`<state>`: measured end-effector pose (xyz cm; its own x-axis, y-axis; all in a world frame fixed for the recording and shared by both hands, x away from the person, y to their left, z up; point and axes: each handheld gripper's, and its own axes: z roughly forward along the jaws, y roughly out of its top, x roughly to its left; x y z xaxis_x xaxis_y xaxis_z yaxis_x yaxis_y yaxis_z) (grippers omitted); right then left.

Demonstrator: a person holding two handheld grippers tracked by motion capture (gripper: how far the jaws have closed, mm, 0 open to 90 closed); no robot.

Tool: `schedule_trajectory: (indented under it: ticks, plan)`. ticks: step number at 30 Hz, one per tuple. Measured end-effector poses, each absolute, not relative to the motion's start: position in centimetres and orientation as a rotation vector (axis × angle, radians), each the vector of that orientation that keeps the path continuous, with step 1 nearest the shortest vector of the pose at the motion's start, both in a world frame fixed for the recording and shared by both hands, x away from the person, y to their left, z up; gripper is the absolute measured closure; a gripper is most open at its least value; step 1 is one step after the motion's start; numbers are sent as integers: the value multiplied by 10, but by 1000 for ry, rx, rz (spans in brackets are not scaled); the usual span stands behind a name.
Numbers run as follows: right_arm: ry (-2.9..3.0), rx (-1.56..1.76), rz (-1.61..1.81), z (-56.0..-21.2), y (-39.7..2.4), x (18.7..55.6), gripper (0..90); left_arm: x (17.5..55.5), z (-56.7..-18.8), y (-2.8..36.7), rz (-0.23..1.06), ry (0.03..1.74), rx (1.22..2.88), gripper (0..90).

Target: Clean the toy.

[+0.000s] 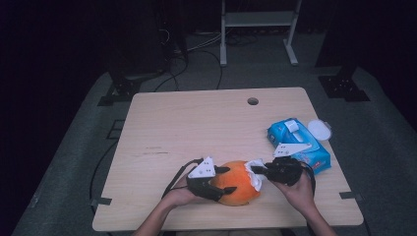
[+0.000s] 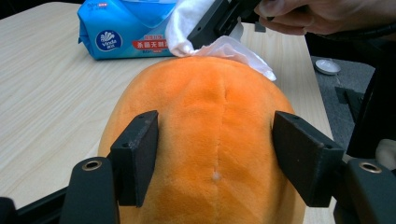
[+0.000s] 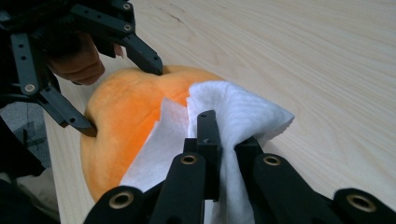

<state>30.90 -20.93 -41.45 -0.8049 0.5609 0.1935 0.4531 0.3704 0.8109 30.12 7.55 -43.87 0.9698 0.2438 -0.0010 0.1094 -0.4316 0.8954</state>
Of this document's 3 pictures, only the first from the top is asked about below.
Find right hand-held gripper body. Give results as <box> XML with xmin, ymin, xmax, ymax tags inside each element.
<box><xmin>265</xmin><ymin>142</ymin><xmax>313</xmax><ymax>188</ymax></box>

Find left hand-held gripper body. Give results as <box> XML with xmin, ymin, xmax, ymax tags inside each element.
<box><xmin>185</xmin><ymin>155</ymin><xmax>226</xmax><ymax>203</ymax></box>

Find white wet wipe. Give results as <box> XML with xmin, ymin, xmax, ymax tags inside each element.
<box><xmin>244</xmin><ymin>157</ymin><xmax>268</xmax><ymax>193</ymax></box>

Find orange plush toy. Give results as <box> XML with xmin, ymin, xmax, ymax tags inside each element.
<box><xmin>210</xmin><ymin>159</ymin><xmax>262</xmax><ymax>207</ymax></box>

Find blue wet wipes pack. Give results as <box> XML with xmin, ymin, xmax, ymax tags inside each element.
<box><xmin>267</xmin><ymin>117</ymin><xmax>332</xmax><ymax>175</ymax></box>

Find person's left hand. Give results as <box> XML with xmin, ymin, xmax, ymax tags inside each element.
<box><xmin>161</xmin><ymin>176</ymin><xmax>202</xmax><ymax>209</ymax></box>

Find person's right hand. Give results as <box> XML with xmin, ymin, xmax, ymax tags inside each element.
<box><xmin>270</xmin><ymin>169</ymin><xmax>318</xmax><ymax>218</ymax></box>

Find white round lid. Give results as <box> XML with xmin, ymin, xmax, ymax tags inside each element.
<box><xmin>307</xmin><ymin>118</ymin><xmax>333</xmax><ymax>142</ymax></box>

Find grey tape strip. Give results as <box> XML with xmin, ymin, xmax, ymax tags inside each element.
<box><xmin>89</xmin><ymin>196</ymin><xmax>113</xmax><ymax>207</ymax></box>
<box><xmin>338</xmin><ymin>191</ymin><xmax>364</xmax><ymax>202</ymax></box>

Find black stand base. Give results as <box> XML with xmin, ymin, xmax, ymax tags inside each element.
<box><xmin>96</xmin><ymin>69</ymin><xmax>165</xmax><ymax>107</ymax></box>
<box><xmin>317</xmin><ymin>66</ymin><xmax>372</xmax><ymax>103</ymax></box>

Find white metal stand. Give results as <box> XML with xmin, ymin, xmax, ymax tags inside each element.
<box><xmin>219</xmin><ymin>0</ymin><xmax>303</xmax><ymax>68</ymax></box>

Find right hand-held gripper cable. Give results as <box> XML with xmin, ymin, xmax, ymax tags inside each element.
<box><xmin>300</xmin><ymin>161</ymin><xmax>318</xmax><ymax>199</ymax></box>

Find thin black floor cable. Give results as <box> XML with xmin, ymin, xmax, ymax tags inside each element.
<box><xmin>89</xmin><ymin>140</ymin><xmax>120</xmax><ymax>215</ymax></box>

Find white floor cables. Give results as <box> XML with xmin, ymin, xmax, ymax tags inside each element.
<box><xmin>186</xmin><ymin>29</ymin><xmax>228</xmax><ymax>53</ymax></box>

